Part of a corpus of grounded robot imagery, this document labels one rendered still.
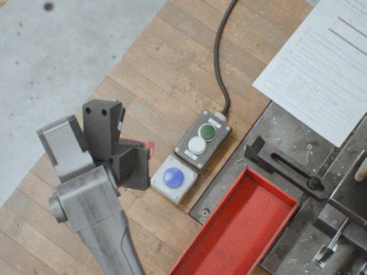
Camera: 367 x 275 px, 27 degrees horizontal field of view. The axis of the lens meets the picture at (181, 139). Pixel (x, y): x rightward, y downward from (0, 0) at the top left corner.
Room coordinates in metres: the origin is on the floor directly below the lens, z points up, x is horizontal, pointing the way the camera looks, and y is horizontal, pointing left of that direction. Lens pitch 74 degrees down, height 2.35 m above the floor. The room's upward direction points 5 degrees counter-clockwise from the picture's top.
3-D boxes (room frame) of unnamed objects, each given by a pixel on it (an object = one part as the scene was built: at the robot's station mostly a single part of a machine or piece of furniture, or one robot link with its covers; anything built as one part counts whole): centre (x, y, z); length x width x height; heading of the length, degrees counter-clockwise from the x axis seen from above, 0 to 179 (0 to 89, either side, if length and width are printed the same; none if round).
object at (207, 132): (0.41, -0.05, 0.93); 0.03 x 0.03 x 0.02
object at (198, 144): (0.39, -0.03, 0.93); 0.03 x 0.03 x 0.02
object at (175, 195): (0.33, 0.02, 0.90); 0.07 x 0.07 x 0.06; 49
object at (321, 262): (0.16, -0.24, 0.98); 0.07 x 0.02 x 0.01; 139
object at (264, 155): (0.31, -0.20, 0.95); 0.15 x 0.03 x 0.10; 49
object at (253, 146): (0.35, -0.15, 0.95); 0.06 x 0.03 x 0.09; 49
